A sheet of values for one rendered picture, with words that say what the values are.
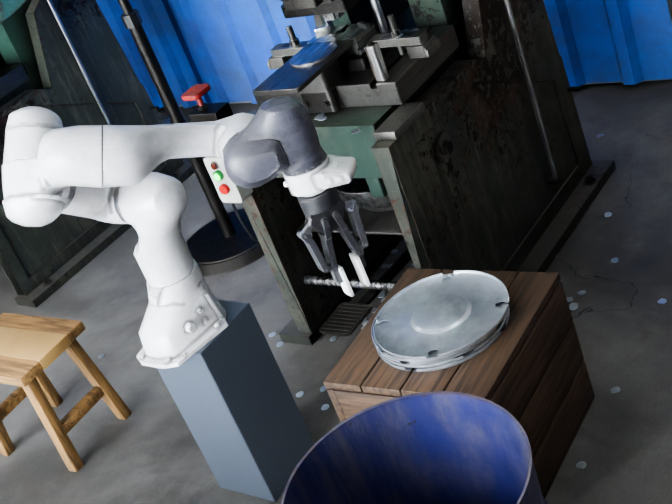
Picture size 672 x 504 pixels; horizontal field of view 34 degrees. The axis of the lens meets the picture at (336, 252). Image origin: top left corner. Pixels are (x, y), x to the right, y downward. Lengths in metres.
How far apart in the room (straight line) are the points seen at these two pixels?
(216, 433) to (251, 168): 0.81
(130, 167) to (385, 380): 0.68
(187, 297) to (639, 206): 1.39
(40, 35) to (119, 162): 2.14
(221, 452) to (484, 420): 0.87
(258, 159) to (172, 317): 0.54
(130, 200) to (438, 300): 0.67
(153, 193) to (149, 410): 1.04
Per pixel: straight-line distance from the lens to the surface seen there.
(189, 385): 2.49
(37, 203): 2.01
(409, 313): 2.33
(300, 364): 3.02
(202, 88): 2.86
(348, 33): 2.77
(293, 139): 1.96
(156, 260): 2.34
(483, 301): 2.29
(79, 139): 1.95
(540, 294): 2.32
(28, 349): 3.00
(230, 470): 2.65
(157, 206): 2.23
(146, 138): 1.98
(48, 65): 4.07
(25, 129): 2.05
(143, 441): 3.03
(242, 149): 1.96
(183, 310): 2.38
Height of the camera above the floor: 1.66
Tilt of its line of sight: 29 degrees down
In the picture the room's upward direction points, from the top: 22 degrees counter-clockwise
